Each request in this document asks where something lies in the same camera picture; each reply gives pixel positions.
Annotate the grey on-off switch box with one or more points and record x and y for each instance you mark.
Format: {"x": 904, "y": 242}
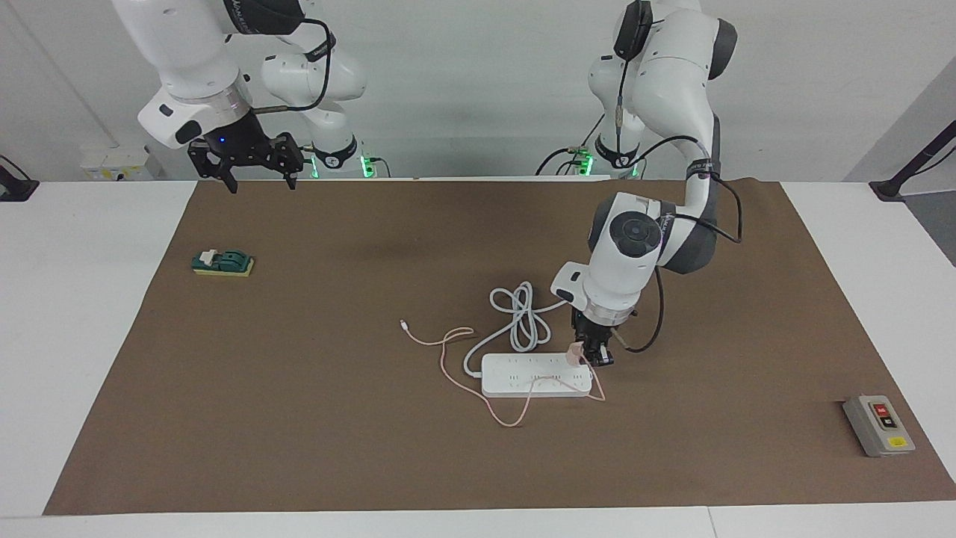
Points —
{"x": 877, "y": 426}

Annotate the green knife switch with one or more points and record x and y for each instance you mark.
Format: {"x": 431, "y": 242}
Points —
{"x": 224, "y": 263}

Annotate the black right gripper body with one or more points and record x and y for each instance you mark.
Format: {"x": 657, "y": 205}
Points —
{"x": 239, "y": 146}

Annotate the black clamp stand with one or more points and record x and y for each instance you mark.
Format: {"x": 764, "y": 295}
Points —
{"x": 19, "y": 190}
{"x": 889, "y": 190}

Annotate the white wall outlet box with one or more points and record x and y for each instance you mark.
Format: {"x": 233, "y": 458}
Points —
{"x": 112, "y": 164}

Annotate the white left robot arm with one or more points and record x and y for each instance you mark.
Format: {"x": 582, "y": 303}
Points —
{"x": 635, "y": 261}

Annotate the pink charger adapter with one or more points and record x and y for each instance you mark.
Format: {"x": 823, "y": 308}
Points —
{"x": 575, "y": 354}

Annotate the brown table mat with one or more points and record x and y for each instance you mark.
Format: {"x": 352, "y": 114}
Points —
{"x": 373, "y": 463}

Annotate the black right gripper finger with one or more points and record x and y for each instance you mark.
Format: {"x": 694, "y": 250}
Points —
{"x": 291, "y": 157}
{"x": 203, "y": 161}

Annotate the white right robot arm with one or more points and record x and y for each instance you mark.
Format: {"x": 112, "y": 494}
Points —
{"x": 179, "y": 60}

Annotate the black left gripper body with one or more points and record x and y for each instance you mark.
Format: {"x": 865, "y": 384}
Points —
{"x": 594, "y": 329}

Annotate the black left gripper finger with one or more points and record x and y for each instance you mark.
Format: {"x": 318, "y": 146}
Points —
{"x": 603, "y": 353}
{"x": 588, "y": 350}

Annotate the white power strip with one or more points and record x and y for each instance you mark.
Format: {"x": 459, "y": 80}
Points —
{"x": 523, "y": 381}

